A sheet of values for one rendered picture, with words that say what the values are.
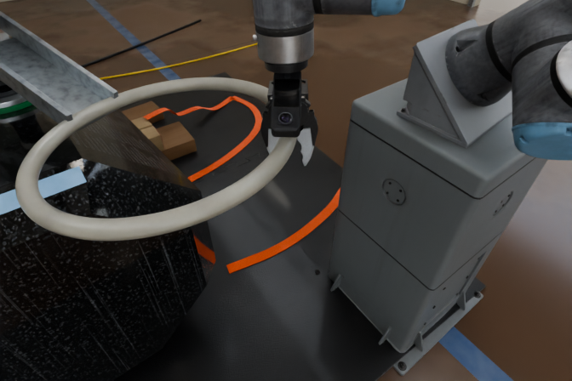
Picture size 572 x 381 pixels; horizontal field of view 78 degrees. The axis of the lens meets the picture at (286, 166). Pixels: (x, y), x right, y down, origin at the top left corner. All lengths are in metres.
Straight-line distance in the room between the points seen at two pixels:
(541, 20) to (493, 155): 0.27
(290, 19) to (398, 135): 0.47
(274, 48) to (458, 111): 0.49
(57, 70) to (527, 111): 1.00
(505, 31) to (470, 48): 0.07
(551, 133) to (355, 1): 0.39
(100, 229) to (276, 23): 0.37
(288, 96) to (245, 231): 1.21
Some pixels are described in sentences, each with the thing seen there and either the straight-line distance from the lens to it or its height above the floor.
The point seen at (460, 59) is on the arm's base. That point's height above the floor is 1.00.
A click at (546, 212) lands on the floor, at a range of 2.23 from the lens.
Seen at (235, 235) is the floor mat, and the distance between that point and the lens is 1.70.
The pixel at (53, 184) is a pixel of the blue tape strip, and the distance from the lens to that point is 0.89.
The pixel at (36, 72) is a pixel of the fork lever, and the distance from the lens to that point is 1.02.
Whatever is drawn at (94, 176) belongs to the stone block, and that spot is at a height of 0.80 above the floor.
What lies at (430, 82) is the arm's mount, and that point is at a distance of 0.87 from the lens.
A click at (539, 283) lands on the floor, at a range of 1.88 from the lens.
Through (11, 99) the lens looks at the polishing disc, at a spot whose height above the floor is 0.87.
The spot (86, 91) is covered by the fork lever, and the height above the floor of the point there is 0.94.
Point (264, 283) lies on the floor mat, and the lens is 1.54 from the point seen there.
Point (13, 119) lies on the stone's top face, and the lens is 1.13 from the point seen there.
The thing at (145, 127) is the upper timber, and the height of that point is 0.19.
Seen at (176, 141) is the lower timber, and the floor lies 0.10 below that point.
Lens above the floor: 1.33
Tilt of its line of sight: 40 degrees down
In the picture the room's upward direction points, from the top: straight up
